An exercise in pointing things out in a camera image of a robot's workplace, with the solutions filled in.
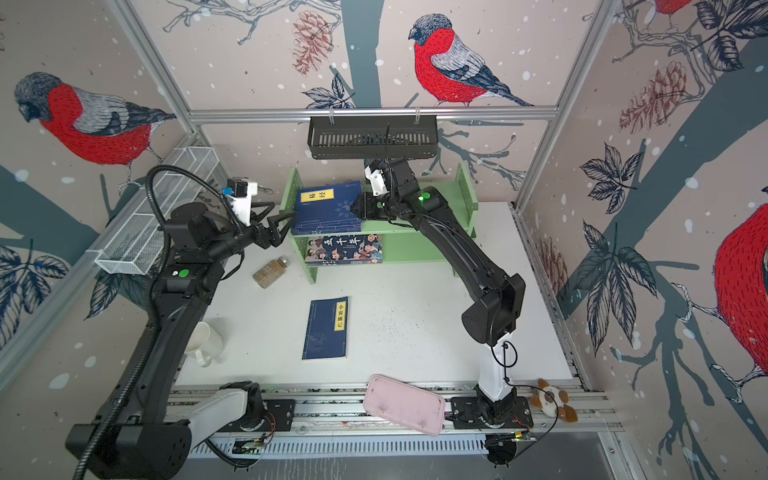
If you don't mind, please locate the plush toy brown white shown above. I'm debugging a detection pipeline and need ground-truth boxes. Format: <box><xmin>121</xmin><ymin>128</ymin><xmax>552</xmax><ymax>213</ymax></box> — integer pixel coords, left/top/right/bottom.
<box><xmin>529</xmin><ymin>379</ymin><xmax>578</xmax><ymax>423</ymax></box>

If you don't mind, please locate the pink plastic case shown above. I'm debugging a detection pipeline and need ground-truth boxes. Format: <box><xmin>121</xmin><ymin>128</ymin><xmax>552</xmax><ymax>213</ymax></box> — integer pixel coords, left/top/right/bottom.
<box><xmin>363</xmin><ymin>374</ymin><xmax>446</xmax><ymax>436</ymax></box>

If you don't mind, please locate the blue book yellow label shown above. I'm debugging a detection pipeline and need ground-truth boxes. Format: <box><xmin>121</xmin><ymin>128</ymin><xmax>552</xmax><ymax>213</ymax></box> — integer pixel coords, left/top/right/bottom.
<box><xmin>302</xmin><ymin>297</ymin><xmax>349</xmax><ymax>360</ymax></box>
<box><xmin>292</xmin><ymin>181</ymin><xmax>362</xmax><ymax>236</ymax></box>

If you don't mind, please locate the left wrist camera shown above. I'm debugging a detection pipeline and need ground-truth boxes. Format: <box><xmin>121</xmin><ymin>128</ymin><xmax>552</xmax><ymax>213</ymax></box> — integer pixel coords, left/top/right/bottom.
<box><xmin>222</xmin><ymin>178</ymin><xmax>258</xmax><ymax>227</ymax></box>

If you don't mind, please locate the colourful illustrated history book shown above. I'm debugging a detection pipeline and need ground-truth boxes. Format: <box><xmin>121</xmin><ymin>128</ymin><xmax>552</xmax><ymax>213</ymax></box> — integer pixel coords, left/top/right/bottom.
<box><xmin>305</xmin><ymin>234</ymin><xmax>383</xmax><ymax>265</ymax></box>

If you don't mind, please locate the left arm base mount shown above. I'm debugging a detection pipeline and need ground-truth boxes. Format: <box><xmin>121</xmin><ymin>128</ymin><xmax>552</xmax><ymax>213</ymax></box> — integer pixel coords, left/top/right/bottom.
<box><xmin>218</xmin><ymin>399</ymin><xmax>296</xmax><ymax>433</ymax></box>

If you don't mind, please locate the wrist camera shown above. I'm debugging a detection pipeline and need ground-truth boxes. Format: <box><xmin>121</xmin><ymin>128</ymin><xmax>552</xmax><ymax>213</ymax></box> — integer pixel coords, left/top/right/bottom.
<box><xmin>222</xmin><ymin>178</ymin><xmax>258</xmax><ymax>227</ymax></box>
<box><xmin>365</xmin><ymin>166</ymin><xmax>389</xmax><ymax>197</ymax></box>

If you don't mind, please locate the white mesh wall tray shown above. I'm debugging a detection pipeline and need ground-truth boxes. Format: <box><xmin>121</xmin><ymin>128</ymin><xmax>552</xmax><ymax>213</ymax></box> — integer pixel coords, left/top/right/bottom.
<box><xmin>95</xmin><ymin>146</ymin><xmax>219</xmax><ymax>275</ymax></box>

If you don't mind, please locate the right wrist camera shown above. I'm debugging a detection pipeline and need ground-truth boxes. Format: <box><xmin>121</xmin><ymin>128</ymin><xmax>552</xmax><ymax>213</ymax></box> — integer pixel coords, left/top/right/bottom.
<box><xmin>365</xmin><ymin>166</ymin><xmax>389</xmax><ymax>197</ymax></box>

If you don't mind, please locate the small brown bottle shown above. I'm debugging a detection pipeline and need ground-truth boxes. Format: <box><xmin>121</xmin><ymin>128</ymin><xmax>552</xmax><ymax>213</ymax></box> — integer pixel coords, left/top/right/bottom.
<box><xmin>252</xmin><ymin>256</ymin><xmax>289</xmax><ymax>289</ymax></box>

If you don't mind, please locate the black hanging wire basket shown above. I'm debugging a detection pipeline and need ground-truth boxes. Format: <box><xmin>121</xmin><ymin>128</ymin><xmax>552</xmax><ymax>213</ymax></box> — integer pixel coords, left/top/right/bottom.
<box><xmin>307</xmin><ymin>116</ymin><xmax>439</xmax><ymax>160</ymax></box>

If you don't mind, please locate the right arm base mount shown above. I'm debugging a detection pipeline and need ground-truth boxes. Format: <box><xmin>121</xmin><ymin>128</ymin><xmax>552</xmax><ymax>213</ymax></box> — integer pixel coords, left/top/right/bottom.
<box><xmin>446</xmin><ymin>394</ymin><xmax>534</xmax><ymax>429</ymax></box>

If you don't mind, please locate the green wooden two-tier shelf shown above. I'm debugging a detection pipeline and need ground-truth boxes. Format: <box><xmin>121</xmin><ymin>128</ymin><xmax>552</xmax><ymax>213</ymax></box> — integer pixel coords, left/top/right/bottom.
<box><xmin>281</xmin><ymin>160</ymin><xmax>485</xmax><ymax>283</ymax></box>

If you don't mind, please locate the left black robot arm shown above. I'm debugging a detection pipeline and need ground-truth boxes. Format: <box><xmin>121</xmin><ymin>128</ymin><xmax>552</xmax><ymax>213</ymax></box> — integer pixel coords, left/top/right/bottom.
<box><xmin>65</xmin><ymin>165</ymin><xmax>295</xmax><ymax>479</ymax></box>

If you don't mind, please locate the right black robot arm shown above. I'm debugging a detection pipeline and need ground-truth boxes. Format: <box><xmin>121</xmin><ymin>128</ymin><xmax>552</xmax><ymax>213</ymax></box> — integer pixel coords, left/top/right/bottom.
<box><xmin>351</xmin><ymin>159</ymin><xmax>526</xmax><ymax>428</ymax></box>

